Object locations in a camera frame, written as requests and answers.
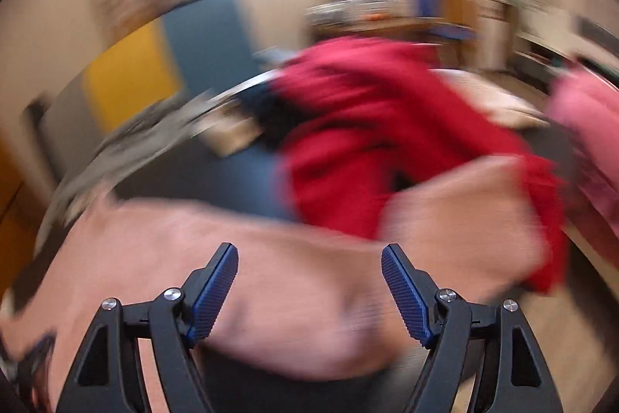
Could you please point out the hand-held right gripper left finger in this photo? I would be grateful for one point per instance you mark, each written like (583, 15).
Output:
(215, 294)

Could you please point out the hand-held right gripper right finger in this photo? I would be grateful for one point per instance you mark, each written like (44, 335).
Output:
(404, 297)

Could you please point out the pink knit sweater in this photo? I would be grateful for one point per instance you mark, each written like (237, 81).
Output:
(290, 272)

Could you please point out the wooden wardrobe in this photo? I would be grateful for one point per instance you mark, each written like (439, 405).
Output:
(12, 200)

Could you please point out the red garment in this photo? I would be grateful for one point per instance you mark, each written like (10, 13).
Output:
(348, 142)

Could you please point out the grey cloth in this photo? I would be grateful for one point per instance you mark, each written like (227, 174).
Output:
(121, 142)

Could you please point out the dark blue garment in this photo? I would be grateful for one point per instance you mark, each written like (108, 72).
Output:
(266, 113)

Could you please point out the pink cloth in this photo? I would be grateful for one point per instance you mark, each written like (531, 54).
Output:
(590, 127)

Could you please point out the wooden desk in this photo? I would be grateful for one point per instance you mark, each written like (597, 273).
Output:
(387, 28)

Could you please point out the assorted desk clutter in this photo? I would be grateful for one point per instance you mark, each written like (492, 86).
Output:
(358, 1)

